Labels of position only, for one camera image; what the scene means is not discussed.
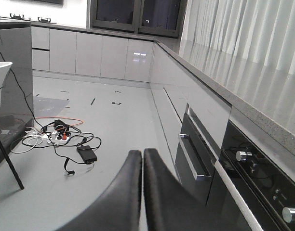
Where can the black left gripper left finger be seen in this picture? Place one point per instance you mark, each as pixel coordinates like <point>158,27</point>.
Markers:
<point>118,207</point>

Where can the black chair leg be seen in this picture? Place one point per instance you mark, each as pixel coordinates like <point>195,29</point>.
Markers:
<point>6,157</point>

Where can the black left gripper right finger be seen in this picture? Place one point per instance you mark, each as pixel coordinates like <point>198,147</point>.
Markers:
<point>170,207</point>

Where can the black gas hob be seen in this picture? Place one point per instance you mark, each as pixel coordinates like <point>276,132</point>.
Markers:
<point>22,17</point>

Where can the white curtain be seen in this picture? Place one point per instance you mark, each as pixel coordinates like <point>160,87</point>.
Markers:
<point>262,31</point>

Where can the dark grey kitchen island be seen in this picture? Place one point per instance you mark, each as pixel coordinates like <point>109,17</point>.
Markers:
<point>17,92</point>

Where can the grey kitchen counter cabinets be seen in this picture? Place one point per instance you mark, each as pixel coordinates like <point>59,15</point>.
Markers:
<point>184,77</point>

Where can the built-in black oven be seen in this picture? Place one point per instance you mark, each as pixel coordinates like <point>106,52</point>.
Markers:
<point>241,185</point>

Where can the black power adapter brick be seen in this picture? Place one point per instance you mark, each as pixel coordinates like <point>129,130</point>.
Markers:
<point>87,154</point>

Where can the dark framed window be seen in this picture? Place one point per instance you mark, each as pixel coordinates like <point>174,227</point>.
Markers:
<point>150,17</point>

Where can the white power strip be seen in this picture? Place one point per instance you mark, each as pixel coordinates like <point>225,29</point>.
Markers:
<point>56,138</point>

